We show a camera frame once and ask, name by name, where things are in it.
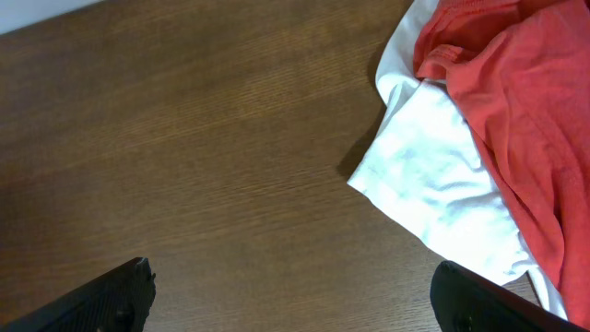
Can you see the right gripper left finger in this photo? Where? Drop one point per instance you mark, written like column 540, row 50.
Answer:
column 117, row 301

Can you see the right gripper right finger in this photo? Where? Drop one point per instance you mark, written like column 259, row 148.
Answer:
column 463, row 301

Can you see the white garment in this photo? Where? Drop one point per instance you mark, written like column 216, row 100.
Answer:
column 424, row 171

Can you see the red t-shirt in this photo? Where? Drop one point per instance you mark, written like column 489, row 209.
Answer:
column 519, row 73

